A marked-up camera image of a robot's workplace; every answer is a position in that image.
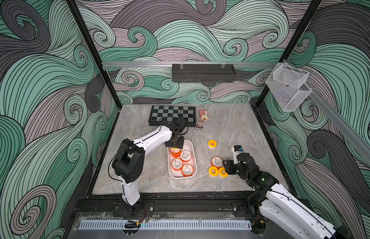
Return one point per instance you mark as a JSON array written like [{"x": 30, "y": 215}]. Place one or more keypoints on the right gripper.
[{"x": 231, "y": 166}]

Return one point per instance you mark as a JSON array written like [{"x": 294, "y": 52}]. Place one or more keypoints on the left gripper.
[{"x": 180, "y": 144}]

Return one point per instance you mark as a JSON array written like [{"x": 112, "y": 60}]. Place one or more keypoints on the orange tape roll top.
[{"x": 175, "y": 155}]

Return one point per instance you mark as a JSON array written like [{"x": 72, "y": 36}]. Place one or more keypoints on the orange tape roll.
[
  {"x": 186, "y": 156},
  {"x": 187, "y": 170},
  {"x": 177, "y": 164},
  {"x": 175, "y": 155},
  {"x": 217, "y": 162}
]

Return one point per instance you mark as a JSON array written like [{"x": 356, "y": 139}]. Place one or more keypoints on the white storage box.
[{"x": 177, "y": 174}]

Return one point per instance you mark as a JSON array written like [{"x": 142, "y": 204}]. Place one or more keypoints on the yellow tape roll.
[
  {"x": 212, "y": 143},
  {"x": 213, "y": 171},
  {"x": 175, "y": 150},
  {"x": 222, "y": 173}
]

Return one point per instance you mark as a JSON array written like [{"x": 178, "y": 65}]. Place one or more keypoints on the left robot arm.
[{"x": 129, "y": 160}]

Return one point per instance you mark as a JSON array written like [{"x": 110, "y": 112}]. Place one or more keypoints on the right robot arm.
[{"x": 273, "y": 201}]

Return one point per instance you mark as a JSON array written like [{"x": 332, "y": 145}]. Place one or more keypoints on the purple card box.
[{"x": 200, "y": 124}]

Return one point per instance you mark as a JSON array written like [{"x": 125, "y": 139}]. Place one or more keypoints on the red card box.
[{"x": 204, "y": 115}]

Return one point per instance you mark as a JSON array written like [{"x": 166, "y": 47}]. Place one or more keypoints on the black chessboard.
[{"x": 162, "y": 113}]

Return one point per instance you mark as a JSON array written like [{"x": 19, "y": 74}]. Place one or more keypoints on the clear acrylic bin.
[{"x": 288, "y": 86}]

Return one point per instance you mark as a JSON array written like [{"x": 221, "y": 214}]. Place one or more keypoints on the white perforated strip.
[{"x": 233, "y": 225}]

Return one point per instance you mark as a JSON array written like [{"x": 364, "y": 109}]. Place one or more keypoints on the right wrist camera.
[{"x": 237, "y": 149}]

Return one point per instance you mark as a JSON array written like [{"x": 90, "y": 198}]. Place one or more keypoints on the black wall shelf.
[{"x": 203, "y": 73}]

